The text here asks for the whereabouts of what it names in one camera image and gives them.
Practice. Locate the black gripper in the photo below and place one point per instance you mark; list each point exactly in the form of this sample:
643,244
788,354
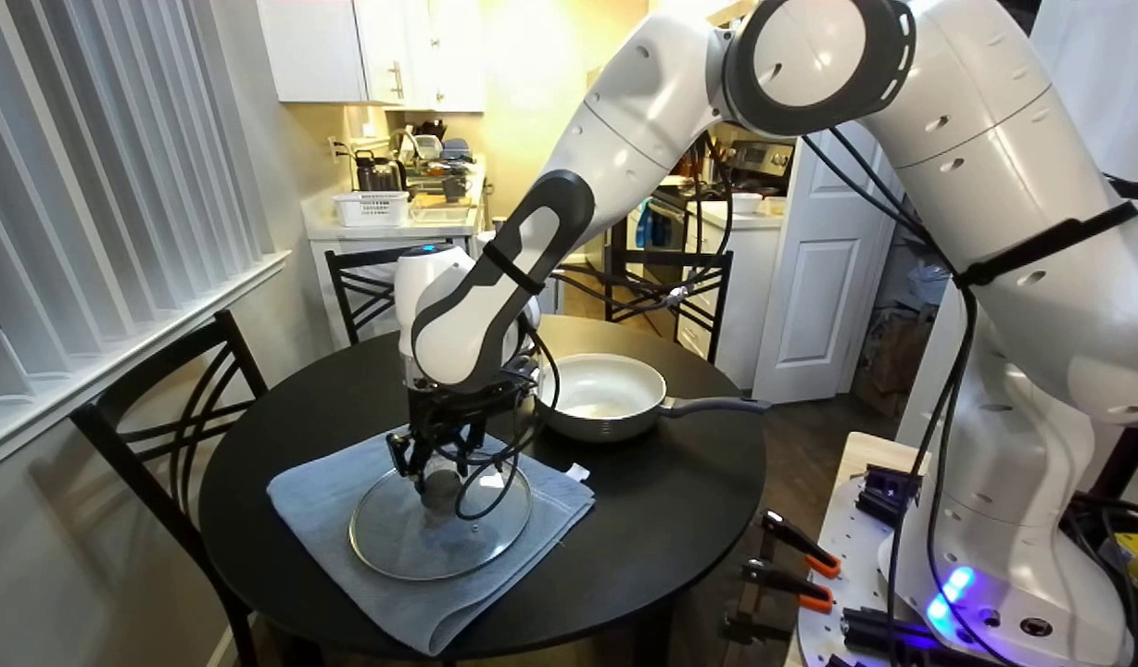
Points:
469,407

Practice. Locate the glass lid with black knob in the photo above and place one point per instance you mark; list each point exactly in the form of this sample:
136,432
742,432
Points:
403,544

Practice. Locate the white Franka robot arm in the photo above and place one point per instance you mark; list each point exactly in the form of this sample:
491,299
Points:
988,172

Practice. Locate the blue folded towel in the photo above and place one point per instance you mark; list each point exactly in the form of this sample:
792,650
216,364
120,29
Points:
321,507

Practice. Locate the white kitchen counter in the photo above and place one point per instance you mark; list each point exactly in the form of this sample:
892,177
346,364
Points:
440,225

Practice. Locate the white plastic tub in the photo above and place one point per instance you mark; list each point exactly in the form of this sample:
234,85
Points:
370,211

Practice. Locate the dark countertop appliances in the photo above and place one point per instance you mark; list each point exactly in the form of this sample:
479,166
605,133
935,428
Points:
420,161

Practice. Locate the orange tipped black clamp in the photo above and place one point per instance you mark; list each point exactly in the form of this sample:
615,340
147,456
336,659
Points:
782,581
795,540

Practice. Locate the robot mounting board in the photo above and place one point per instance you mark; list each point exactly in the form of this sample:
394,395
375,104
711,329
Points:
837,544

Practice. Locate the white panel door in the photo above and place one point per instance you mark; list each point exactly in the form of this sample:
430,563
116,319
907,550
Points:
826,285

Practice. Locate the white vertical window blinds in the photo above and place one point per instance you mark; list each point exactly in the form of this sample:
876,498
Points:
99,186

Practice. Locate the pantry shelf with goods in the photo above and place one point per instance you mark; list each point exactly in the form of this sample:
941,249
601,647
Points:
900,334

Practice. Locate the white kitchen wall cabinet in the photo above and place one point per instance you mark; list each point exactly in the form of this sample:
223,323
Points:
346,50

